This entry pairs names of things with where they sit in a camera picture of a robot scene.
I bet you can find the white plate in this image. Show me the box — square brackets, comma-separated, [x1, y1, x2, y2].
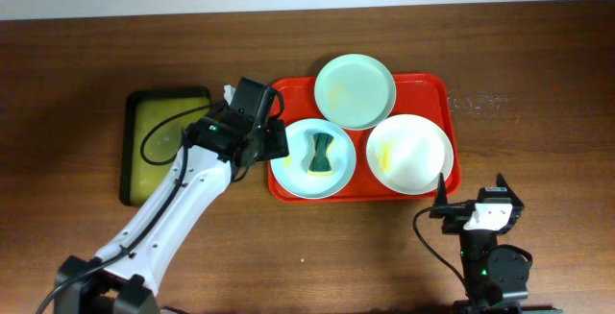
[365, 114, 455, 195]

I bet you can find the mint green plate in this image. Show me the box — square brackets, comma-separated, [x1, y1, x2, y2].
[314, 54, 397, 131]

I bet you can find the light blue plate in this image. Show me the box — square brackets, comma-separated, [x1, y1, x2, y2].
[270, 118, 357, 200]

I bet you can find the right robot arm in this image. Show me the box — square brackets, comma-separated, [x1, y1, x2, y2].
[430, 174, 532, 313]

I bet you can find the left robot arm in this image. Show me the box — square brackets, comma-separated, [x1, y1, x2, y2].
[37, 78, 289, 313]

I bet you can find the red plastic tray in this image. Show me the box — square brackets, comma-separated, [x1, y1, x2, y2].
[273, 73, 456, 203]

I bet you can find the black tray with yellow liquid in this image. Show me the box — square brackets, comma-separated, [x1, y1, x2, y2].
[119, 85, 210, 206]

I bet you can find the green yellow sponge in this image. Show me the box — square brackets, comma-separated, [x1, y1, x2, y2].
[307, 133, 334, 176]

